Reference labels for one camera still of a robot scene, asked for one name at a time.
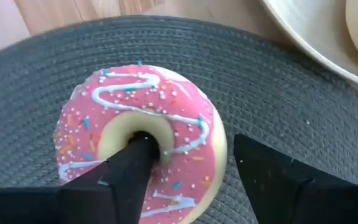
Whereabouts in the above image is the beige bowl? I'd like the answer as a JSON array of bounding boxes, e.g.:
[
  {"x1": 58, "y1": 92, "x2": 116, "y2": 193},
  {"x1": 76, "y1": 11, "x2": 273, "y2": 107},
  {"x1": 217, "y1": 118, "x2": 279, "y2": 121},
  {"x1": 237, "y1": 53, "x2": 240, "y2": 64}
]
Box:
[{"x1": 259, "y1": 0, "x2": 358, "y2": 91}]

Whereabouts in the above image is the large pink iced donut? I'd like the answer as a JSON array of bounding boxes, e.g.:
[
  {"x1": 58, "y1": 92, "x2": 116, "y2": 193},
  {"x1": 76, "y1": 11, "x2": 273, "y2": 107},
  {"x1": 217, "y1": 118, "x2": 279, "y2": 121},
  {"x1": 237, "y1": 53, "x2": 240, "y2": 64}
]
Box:
[{"x1": 53, "y1": 63, "x2": 229, "y2": 224}]

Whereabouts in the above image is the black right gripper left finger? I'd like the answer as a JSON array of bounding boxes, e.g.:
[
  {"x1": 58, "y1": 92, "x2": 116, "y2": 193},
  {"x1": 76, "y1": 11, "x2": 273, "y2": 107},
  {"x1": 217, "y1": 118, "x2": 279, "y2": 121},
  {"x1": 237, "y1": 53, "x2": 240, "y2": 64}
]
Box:
[{"x1": 57, "y1": 132, "x2": 160, "y2": 224}]

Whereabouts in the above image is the round grey woven mat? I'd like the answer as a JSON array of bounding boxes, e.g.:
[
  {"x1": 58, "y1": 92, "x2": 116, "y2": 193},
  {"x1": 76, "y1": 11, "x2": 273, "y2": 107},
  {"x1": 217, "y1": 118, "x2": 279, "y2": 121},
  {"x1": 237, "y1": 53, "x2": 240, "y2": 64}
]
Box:
[{"x1": 0, "y1": 14, "x2": 358, "y2": 224}]

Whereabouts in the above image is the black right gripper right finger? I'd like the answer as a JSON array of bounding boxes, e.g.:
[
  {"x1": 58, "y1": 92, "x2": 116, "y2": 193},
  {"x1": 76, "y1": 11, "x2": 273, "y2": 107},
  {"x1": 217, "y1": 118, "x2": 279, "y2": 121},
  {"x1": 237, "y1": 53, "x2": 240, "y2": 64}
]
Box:
[{"x1": 233, "y1": 133, "x2": 358, "y2": 224}]

